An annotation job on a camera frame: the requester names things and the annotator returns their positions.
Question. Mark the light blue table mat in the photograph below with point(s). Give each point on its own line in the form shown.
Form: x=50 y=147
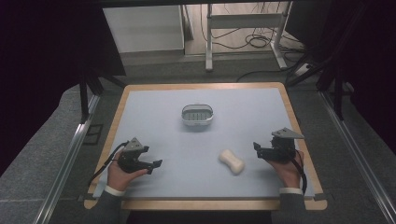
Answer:
x=199 y=143

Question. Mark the white cabinet panel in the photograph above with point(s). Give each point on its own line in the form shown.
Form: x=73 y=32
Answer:
x=144 y=28

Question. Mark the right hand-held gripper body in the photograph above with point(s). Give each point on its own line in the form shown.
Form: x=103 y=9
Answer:
x=282 y=145

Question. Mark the aluminium rail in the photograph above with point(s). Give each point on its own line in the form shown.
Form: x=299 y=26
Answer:
x=66 y=161
x=358 y=155

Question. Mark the white soap bar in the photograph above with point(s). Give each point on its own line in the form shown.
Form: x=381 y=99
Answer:
x=231 y=161

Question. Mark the person's right hand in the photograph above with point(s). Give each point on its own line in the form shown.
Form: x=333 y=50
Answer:
x=288 y=171

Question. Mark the white soap dish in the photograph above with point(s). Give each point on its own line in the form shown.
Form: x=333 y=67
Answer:
x=197 y=114

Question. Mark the person's left hand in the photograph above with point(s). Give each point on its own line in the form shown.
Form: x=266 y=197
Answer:
x=120 y=175

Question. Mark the white power strip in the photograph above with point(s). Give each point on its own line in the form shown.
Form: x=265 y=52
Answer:
x=302 y=69

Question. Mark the black stand legs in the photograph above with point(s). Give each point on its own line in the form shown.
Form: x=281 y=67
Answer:
x=330 y=77
x=93 y=90

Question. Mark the white metal desk frame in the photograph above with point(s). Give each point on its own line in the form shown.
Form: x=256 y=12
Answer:
x=246 y=31

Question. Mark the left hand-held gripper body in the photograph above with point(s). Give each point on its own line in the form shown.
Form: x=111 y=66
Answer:
x=132 y=154

